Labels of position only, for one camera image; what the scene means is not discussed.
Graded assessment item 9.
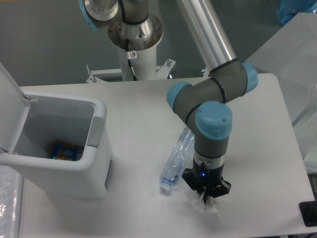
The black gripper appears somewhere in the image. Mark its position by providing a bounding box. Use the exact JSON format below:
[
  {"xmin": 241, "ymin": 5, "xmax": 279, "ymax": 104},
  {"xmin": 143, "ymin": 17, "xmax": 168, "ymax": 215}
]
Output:
[{"xmin": 182, "ymin": 163, "xmax": 231, "ymax": 202}]

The white plastic wrapper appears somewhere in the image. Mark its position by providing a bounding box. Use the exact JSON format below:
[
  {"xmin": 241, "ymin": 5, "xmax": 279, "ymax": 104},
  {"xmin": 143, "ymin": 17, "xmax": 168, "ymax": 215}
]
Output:
[{"xmin": 189, "ymin": 194, "xmax": 220, "ymax": 217}]

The clear crushed plastic bottle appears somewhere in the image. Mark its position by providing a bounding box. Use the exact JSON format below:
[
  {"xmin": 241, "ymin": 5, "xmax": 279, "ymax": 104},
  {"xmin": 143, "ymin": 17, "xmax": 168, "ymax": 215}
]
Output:
[{"xmin": 159, "ymin": 127, "xmax": 195, "ymax": 194}]

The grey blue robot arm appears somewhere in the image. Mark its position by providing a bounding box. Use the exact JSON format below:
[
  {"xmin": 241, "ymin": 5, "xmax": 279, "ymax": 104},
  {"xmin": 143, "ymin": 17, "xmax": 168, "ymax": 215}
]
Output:
[{"xmin": 78, "ymin": 0, "xmax": 258, "ymax": 202}]

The white open trash can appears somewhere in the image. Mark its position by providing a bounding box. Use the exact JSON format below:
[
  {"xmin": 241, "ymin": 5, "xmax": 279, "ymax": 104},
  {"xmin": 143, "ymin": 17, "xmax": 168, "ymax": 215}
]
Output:
[{"xmin": 0, "ymin": 67, "xmax": 112, "ymax": 199}]

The black device at edge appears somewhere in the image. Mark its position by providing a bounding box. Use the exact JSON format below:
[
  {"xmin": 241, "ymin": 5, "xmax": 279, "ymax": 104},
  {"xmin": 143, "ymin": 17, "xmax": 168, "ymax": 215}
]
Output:
[{"xmin": 299, "ymin": 201, "xmax": 317, "ymax": 227}]

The blue yellow snack packet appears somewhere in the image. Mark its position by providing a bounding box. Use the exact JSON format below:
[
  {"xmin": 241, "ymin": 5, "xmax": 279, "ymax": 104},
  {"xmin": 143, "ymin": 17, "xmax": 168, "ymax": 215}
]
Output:
[{"xmin": 49, "ymin": 140, "xmax": 84, "ymax": 161}]

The translucent plastic box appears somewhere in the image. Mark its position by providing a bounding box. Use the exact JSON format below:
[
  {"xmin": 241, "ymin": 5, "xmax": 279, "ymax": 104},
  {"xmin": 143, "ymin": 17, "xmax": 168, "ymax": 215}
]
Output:
[{"xmin": 247, "ymin": 13, "xmax": 317, "ymax": 174}]

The blue water jug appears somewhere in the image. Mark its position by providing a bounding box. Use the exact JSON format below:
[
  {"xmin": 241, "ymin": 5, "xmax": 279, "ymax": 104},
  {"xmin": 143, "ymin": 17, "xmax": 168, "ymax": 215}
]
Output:
[{"xmin": 277, "ymin": 0, "xmax": 317, "ymax": 25}]

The paper sheet in sleeve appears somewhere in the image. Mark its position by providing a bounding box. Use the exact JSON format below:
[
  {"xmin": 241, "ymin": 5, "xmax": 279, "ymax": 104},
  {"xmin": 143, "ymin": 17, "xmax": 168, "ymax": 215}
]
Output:
[{"xmin": 0, "ymin": 166, "xmax": 23, "ymax": 238}]

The white mounting bracket right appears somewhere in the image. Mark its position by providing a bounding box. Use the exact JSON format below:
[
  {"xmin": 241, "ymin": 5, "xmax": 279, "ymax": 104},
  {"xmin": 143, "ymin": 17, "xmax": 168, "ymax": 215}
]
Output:
[{"xmin": 156, "ymin": 59, "xmax": 176, "ymax": 80}]

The white mounting bracket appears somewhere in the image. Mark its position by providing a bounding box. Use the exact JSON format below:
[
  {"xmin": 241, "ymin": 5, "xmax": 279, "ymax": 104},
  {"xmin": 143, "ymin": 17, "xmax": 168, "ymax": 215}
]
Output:
[
  {"xmin": 86, "ymin": 64, "xmax": 122, "ymax": 83},
  {"xmin": 156, "ymin": 59, "xmax": 176, "ymax": 80}
]

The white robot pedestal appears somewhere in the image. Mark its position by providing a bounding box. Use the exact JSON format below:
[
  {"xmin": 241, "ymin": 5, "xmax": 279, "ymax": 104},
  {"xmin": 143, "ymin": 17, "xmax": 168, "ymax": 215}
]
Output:
[{"xmin": 117, "ymin": 46, "xmax": 157, "ymax": 81}]

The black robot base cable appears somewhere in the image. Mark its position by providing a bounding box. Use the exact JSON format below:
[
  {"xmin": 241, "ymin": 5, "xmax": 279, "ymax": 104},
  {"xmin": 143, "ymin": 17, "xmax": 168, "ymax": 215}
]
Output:
[{"xmin": 125, "ymin": 39, "xmax": 138, "ymax": 81}]

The white mounting bracket left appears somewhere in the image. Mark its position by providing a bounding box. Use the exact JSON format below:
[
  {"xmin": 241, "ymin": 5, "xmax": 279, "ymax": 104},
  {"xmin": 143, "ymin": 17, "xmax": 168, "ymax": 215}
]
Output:
[{"xmin": 86, "ymin": 64, "xmax": 122, "ymax": 83}]

